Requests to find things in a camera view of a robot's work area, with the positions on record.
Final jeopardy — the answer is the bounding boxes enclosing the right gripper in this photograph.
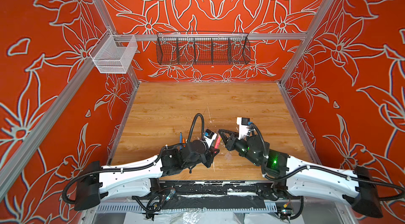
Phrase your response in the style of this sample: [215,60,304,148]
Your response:
[217,129,262,168]

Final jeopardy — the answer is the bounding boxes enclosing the pink marker pen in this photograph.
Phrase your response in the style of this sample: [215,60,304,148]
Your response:
[214,135,221,149]

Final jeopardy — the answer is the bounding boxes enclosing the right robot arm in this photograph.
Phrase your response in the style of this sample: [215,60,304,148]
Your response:
[218,129,405,218]

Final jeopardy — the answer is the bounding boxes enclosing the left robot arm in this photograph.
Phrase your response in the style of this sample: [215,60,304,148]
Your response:
[61,140,219,211]

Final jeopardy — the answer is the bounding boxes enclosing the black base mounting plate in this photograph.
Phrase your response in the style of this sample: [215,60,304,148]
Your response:
[131,180,301,211]

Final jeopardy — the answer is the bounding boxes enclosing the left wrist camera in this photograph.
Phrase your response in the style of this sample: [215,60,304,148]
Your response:
[204,129,217,147]

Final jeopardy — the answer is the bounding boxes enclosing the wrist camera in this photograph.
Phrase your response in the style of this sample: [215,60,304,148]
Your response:
[204,129,217,147]
[237,117,250,140]

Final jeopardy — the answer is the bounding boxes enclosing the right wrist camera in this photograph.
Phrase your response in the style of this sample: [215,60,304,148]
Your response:
[237,117,250,140]

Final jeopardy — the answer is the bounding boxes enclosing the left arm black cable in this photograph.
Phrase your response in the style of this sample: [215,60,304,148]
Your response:
[186,113,206,144]

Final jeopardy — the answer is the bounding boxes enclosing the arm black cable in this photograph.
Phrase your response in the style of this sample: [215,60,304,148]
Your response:
[186,113,206,144]
[249,122,405,202]

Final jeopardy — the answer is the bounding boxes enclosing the black wire basket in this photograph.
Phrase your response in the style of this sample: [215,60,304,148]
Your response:
[156,31,251,66]

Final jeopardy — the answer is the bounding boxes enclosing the white wire basket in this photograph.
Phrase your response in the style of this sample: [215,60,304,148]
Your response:
[89,29,138,74]

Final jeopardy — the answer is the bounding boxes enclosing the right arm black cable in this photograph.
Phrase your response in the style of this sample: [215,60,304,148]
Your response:
[249,122,405,202]

